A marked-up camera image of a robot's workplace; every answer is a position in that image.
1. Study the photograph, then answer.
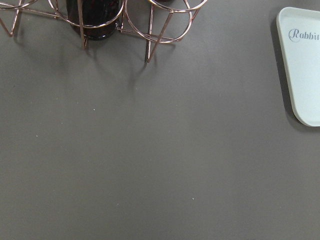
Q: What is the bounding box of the cream rabbit tray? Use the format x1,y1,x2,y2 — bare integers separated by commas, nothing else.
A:
276,7,320,127

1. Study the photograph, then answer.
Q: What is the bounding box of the dark drink bottle lower middle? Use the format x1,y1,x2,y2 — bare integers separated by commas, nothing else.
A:
66,0,120,41

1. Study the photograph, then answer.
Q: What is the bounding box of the copper wire bottle rack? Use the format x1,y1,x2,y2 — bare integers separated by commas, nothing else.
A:
0,0,207,63

